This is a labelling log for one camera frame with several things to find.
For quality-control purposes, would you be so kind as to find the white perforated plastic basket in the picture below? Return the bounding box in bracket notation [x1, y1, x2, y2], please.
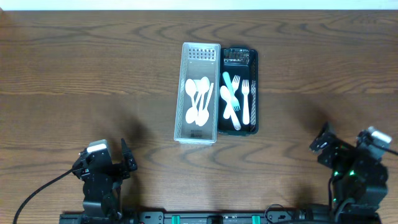
[174, 42, 221, 145]

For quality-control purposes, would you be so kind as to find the black cable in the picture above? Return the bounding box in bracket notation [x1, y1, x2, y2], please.
[381, 144, 398, 156]
[12, 167, 77, 224]

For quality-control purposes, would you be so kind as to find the white spoon bowl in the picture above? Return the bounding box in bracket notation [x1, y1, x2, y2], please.
[198, 77, 210, 113]

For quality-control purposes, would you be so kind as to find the right black cable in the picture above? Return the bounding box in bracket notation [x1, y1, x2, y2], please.
[381, 144, 398, 156]

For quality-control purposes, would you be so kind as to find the white spoon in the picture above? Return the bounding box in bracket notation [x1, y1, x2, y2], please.
[185, 79, 201, 124]
[195, 83, 214, 126]
[185, 79, 197, 117]

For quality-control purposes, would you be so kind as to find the white spoon among forks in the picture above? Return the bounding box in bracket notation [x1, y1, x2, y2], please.
[220, 85, 241, 131]

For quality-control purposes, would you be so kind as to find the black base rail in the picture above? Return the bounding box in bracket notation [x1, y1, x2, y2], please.
[59, 210, 381, 224]

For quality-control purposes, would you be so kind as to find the mint green plastic fork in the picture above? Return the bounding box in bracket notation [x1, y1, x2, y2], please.
[222, 72, 240, 111]

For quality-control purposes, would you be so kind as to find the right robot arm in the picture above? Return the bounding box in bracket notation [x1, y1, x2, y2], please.
[309, 122, 392, 223]

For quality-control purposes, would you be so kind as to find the left black cable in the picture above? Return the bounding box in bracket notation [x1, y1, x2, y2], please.
[12, 167, 77, 224]

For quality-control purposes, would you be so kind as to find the black perforated plastic basket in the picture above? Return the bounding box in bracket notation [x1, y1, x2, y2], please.
[218, 47, 259, 136]

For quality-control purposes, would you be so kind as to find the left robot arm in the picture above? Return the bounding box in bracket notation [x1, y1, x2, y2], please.
[72, 139, 137, 223]

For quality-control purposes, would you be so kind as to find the white fork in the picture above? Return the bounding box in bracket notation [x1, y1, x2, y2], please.
[223, 72, 240, 112]
[242, 80, 250, 125]

